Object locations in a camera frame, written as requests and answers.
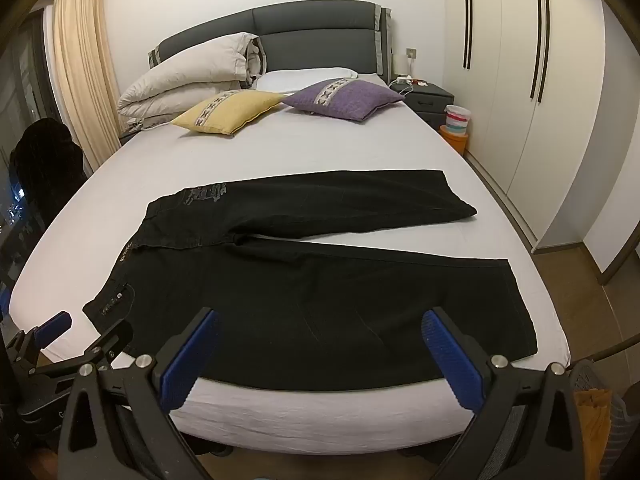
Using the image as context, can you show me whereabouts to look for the white striped bucket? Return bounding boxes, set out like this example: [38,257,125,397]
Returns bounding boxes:
[444,105,472,137]

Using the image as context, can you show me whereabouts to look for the folded beige duvet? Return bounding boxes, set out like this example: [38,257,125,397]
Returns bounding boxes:
[116,32,268,133]

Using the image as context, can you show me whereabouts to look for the white charging cable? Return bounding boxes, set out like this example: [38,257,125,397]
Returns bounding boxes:
[390,76,426,96]

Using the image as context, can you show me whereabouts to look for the grey nightstand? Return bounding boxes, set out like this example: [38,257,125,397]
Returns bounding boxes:
[389,77,455,115]

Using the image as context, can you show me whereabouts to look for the white wardrobe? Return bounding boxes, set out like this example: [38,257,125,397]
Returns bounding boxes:
[442,0,606,256]

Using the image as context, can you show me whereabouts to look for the white bed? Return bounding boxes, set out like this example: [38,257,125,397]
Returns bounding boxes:
[7,67,571,456]

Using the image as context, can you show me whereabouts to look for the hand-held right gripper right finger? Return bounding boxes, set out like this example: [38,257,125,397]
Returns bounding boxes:
[421,306,587,480]

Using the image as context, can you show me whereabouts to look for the yellow cushion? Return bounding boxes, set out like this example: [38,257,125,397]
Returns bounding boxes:
[171,90,287,136]

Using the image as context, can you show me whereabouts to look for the white pillow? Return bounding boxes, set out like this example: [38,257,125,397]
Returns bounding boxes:
[254,66,366,95]

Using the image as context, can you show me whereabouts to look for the grey padded headboard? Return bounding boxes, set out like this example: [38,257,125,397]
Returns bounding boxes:
[148,1,393,88]

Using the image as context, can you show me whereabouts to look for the black pants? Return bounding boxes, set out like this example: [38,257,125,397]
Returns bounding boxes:
[82,169,538,392]

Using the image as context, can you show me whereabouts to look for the purple cushion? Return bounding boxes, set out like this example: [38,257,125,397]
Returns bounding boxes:
[282,77,405,123]

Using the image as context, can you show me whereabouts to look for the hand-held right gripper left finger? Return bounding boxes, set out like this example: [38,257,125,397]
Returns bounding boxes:
[56,307,221,480]

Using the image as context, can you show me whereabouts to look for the beige curtain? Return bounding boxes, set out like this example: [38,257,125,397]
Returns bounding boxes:
[52,0,121,173]

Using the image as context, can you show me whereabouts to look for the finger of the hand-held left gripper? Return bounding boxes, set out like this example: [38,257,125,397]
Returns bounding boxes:
[20,311,72,356]
[37,321,135,380]

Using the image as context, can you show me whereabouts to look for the orange box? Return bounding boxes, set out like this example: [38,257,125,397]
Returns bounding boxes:
[440,125,470,156]

